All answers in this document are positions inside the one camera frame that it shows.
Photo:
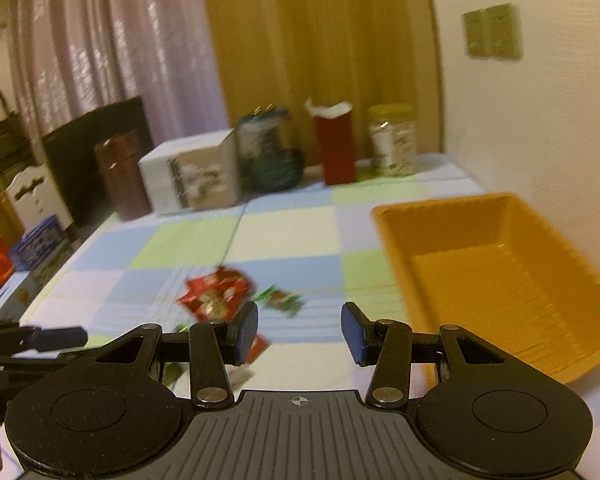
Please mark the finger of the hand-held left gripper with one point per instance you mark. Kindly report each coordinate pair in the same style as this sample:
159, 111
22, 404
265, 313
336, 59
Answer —
40, 360
60, 338

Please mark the clear plastic jar yellow lid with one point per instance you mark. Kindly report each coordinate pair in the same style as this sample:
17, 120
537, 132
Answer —
392, 140

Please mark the blue printed box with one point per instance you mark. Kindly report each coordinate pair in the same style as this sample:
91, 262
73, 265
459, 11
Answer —
40, 242

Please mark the wall switch plate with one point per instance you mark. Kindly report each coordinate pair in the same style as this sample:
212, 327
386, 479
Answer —
492, 32

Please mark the small red snack packet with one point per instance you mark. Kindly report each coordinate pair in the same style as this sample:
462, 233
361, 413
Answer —
259, 347

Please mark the large red snack packet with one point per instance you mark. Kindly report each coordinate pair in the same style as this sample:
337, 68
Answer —
215, 292

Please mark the pink curtain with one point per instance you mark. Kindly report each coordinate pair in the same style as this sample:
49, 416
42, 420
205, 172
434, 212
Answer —
105, 35

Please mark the red carton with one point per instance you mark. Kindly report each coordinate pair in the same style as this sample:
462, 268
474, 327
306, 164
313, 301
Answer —
336, 150

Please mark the white printed box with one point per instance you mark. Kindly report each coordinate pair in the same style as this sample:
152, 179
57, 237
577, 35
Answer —
190, 180

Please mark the white and blue carton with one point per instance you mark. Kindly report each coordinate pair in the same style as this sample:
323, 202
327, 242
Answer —
10, 295

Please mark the brown cylindrical canister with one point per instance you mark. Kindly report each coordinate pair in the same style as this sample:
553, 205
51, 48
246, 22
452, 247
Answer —
122, 175

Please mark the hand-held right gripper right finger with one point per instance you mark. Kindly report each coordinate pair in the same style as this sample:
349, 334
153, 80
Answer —
352, 335

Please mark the orange plastic tray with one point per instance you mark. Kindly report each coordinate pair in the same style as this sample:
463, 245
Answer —
485, 280

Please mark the dark glass jar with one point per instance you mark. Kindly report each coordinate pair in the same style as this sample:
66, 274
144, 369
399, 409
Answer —
270, 155

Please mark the white carved chair back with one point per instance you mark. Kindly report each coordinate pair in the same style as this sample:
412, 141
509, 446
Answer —
30, 195

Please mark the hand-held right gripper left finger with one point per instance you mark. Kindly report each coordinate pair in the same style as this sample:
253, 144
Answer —
244, 332

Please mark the yellow curtain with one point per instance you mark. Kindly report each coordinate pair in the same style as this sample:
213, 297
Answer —
305, 35

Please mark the checkered tablecloth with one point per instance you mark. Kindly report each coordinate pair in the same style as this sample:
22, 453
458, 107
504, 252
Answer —
290, 230

